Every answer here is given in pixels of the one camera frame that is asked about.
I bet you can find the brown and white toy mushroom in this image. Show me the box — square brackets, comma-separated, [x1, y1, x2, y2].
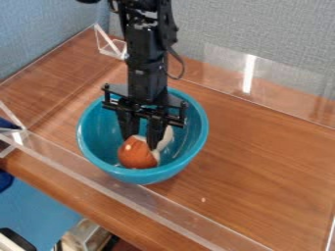
[117, 126, 173, 169]

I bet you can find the clear acrylic corner bracket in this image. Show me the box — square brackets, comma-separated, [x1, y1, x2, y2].
[94, 24, 126, 61]

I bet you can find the blue plastic bowl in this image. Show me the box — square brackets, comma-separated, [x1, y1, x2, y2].
[76, 88, 209, 184]

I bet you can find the clear acrylic front barrier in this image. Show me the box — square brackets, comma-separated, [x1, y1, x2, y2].
[0, 131, 272, 251]

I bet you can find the dark blue object at left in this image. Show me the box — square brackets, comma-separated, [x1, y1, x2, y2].
[0, 117, 22, 193]

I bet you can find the grey metal object below table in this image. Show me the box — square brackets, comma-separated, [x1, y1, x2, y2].
[52, 219, 110, 251]

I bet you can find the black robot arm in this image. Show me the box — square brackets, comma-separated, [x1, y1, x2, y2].
[101, 0, 186, 149]

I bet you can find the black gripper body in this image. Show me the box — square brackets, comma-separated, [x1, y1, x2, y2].
[101, 62, 188, 127]

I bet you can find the clear acrylic left bracket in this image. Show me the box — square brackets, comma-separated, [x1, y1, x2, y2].
[0, 101, 26, 159]

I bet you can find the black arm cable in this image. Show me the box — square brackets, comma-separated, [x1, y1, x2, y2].
[162, 47, 185, 80]

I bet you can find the clear acrylic barrier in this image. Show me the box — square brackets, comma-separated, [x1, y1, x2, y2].
[176, 38, 335, 129]
[0, 131, 272, 251]

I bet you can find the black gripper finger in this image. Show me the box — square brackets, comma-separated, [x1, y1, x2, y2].
[116, 111, 138, 140]
[146, 117, 165, 150]

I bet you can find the clear acrylic back barrier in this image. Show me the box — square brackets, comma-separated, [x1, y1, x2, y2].
[176, 38, 335, 129]

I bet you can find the black and white object corner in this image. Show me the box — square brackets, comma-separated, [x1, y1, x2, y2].
[0, 227, 36, 251]

